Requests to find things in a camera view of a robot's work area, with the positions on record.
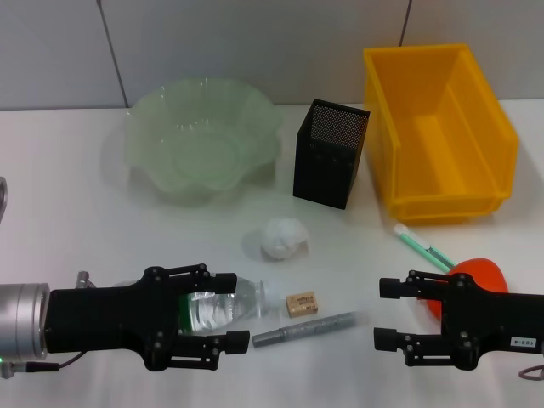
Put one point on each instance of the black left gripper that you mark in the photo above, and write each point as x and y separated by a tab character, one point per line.
106	319

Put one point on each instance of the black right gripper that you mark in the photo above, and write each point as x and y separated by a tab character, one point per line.
489	323

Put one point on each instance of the clear green-label water bottle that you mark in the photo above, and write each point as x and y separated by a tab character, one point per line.
212	310

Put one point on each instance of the green toothbrush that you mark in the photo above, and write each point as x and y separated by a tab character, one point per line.
421	246

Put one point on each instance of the orange fruit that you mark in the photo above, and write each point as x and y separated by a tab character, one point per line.
480	272

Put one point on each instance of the white paper ball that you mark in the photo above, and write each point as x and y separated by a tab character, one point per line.
282	238

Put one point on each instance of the grey marker pen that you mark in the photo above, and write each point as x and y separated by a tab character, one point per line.
297	329

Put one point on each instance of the small tan eraser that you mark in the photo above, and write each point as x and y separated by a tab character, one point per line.
302	304

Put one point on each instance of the black mesh pen holder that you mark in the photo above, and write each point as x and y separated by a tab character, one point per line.
323	178

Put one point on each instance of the green wavy glass fruit plate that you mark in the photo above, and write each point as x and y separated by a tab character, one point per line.
200	149

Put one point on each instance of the small silver connector stub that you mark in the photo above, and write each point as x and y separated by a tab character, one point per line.
84	279

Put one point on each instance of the yellow plastic bin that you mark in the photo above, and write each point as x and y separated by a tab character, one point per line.
467	170

